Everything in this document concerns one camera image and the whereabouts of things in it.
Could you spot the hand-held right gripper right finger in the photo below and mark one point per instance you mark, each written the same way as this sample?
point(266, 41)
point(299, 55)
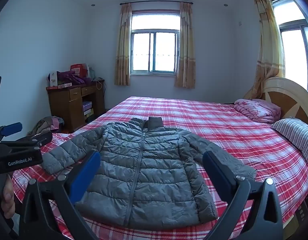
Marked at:
point(216, 171)

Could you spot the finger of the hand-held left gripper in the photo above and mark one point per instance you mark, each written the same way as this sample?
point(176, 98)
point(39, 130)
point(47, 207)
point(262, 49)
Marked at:
point(40, 137)
point(11, 127)

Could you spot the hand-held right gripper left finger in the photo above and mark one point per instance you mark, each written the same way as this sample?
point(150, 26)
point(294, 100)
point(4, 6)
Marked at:
point(85, 176)

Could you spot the grey puffer jacket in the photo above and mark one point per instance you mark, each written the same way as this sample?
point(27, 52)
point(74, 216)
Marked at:
point(156, 167)

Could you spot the pile of clothes on floor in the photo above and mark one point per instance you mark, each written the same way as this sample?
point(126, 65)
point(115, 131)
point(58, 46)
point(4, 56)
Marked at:
point(45, 126)

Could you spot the person's left hand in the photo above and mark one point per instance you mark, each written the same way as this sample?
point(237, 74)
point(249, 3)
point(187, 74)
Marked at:
point(8, 200)

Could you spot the brown wooden desk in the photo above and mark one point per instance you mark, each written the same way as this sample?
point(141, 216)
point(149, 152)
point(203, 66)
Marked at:
point(61, 107)

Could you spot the red plaid bed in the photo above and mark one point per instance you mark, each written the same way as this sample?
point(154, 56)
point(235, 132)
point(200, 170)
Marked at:
point(219, 130)

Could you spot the yellow shoe box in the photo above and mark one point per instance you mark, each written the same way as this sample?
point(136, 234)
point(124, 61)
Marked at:
point(89, 112)

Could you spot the flat pink box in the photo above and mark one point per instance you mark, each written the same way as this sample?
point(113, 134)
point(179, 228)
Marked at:
point(64, 86)

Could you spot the purple shoe box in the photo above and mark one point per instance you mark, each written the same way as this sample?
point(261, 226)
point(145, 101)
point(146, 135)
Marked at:
point(87, 105)

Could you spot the white cardboard box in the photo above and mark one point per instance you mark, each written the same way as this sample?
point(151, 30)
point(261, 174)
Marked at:
point(53, 78)

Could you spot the purple cloth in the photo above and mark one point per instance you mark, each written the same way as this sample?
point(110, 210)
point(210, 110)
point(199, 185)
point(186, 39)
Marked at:
point(74, 78)

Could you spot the red plaid pillow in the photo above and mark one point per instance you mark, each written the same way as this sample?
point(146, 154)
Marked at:
point(259, 110)

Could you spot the red cardboard box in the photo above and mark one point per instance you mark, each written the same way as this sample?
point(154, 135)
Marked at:
point(79, 69)

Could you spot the striped pillow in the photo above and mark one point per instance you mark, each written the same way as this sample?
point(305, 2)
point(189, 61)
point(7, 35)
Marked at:
point(294, 132)

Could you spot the wooden bed headboard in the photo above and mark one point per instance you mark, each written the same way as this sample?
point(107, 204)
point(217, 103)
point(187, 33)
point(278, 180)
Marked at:
point(281, 90)

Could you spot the yellow patterned curtain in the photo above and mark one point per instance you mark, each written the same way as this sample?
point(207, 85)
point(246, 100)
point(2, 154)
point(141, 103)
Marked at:
point(122, 47)
point(186, 47)

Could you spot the long yellow side curtain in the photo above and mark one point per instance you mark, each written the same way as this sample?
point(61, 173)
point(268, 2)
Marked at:
point(268, 50)

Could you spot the sliding glass window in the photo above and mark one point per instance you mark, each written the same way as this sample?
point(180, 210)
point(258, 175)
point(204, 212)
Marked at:
point(155, 45)

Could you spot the large side window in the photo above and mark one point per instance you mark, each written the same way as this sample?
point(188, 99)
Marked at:
point(294, 42)

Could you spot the black curtain rod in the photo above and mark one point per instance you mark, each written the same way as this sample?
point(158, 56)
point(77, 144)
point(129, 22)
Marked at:
point(156, 2)

